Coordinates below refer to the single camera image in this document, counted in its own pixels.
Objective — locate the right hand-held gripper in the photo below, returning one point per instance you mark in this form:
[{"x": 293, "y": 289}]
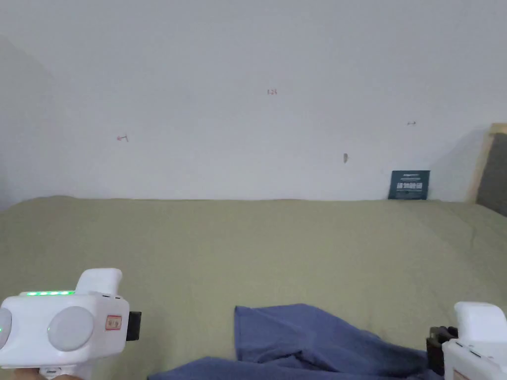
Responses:
[{"x": 475, "y": 340}]

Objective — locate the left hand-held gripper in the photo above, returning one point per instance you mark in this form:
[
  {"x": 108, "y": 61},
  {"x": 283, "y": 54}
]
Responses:
[{"x": 71, "y": 328}]

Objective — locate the person's left hand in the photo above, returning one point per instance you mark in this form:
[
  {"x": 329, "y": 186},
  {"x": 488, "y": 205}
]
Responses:
[{"x": 21, "y": 373}]

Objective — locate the dark teal card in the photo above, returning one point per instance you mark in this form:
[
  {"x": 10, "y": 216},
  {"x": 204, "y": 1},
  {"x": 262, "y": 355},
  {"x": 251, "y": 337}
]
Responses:
[{"x": 409, "y": 185}]

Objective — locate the dark blue shirt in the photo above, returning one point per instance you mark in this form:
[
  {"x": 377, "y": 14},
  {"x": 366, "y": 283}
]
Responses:
[{"x": 301, "y": 344}]

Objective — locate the bed with pale green sheet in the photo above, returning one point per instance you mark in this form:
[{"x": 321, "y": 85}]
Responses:
[{"x": 253, "y": 245}]

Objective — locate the grey padded headboard wooden frame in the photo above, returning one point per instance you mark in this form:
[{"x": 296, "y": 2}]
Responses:
[{"x": 493, "y": 170}]

